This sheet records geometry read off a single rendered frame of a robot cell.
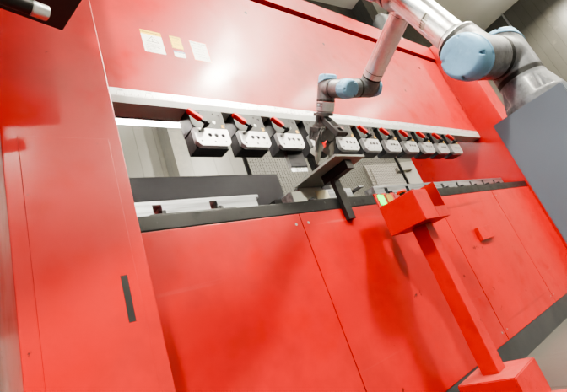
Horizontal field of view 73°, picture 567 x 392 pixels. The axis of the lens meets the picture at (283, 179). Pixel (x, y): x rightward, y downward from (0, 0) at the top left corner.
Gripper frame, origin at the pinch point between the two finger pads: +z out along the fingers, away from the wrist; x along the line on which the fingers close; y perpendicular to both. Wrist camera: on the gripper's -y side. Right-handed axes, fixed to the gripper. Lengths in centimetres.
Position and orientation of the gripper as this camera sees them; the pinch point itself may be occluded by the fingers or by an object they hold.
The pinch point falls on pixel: (324, 161)
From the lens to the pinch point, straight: 162.1
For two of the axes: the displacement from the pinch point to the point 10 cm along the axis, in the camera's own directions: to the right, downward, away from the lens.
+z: -0.6, 9.8, 2.0
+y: -5.7, -2.0, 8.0
